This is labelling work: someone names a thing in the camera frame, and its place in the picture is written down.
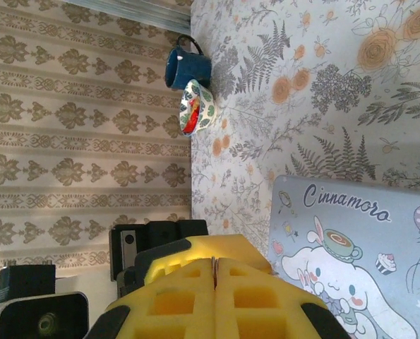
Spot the right gripper yellow black left finger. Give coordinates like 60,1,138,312
89,235,217,339

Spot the aluminium corner post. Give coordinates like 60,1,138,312
59,0,191,35

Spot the right gripper yellow black right finger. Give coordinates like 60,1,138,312
213,234,350,339

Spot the light blue cartoon tin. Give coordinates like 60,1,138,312
267,174,420,339

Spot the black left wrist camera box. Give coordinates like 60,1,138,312
0,292,90,339

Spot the dark blue enamel mug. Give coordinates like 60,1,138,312
164,34,212,91

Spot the red item in bowl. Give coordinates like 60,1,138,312
182,100,202,134

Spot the floral table cover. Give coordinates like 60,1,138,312
189,0,420,339

